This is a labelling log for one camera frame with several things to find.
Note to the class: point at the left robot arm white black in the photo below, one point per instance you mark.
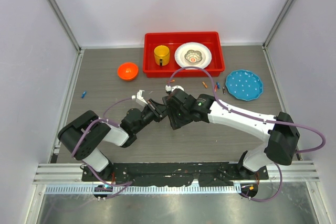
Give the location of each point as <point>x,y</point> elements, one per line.
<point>82,136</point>

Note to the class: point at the orange plastic bowl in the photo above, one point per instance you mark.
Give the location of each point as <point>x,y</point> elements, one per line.
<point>128,71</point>

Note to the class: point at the blue dotted plate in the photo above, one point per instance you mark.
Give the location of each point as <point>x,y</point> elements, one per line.
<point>244,85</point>

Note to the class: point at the small patterned bowl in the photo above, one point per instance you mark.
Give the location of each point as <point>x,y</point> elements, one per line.
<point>193,56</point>

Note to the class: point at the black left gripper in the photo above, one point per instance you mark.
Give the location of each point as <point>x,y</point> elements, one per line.
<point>156,108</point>

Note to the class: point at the yellow mug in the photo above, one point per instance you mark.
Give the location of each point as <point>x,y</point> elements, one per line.
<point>162,55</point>

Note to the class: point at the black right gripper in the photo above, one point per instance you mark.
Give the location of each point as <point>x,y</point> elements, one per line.
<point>176,122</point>

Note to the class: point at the red plastic tray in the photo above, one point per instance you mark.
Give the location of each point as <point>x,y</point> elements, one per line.
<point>173,40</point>

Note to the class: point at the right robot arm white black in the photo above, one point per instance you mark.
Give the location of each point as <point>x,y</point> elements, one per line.
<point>278,134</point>

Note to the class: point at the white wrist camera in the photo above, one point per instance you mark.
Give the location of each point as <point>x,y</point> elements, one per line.
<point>170,89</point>
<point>139,99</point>

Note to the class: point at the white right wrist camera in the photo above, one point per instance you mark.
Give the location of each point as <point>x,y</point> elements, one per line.
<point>170,89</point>

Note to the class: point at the white paper plate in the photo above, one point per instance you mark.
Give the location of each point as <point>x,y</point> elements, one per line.
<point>182,49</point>

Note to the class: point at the aluminium front rail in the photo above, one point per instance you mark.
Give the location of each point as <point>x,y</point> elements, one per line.
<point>73,179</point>

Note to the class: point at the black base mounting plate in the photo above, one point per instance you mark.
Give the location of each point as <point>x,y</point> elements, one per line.
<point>179,174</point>

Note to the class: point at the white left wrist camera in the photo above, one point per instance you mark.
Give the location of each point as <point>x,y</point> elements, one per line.
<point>139,99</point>

